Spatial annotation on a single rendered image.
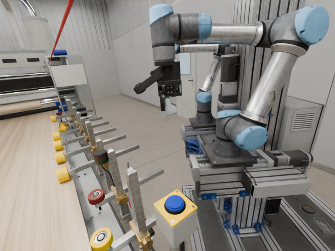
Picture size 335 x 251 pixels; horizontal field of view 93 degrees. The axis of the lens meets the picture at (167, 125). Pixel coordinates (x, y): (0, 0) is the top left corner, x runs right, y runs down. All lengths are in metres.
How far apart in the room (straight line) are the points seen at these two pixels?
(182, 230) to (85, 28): 9.78
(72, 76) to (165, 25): 2.81
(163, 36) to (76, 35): 9.30
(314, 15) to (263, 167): 0.66
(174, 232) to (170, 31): 0.52
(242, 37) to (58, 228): 1.09
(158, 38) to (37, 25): 6.97
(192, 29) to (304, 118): 0.86
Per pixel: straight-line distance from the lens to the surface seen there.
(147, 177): 1.05
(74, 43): 9.70
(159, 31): 0.55
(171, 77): 0.57
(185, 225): 0.39
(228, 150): 0.86
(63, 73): 3.25
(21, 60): 3.56
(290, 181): 0.99
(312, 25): 0.76
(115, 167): 0.86
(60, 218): 0.95
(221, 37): 0.75
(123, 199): 0.96
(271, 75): 0.73
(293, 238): 1.76
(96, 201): 0.95
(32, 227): 0.99
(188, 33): 0.57
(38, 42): 7.37
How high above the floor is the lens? 1.51
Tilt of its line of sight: 21 degrees down
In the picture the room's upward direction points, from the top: 4 degrees counter-clockwise
